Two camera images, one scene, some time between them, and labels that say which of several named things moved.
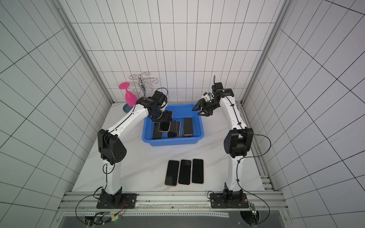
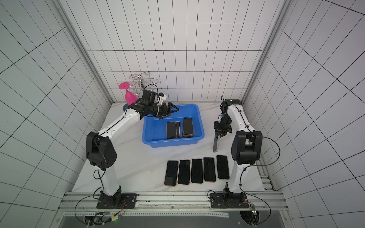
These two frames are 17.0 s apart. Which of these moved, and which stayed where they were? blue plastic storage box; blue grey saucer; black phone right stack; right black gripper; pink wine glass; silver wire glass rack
Moved: right black gripper
Stayed: black phone right stack; blue grey saucer; silver wire glass rack; blue plastic storage box; pink wine glass
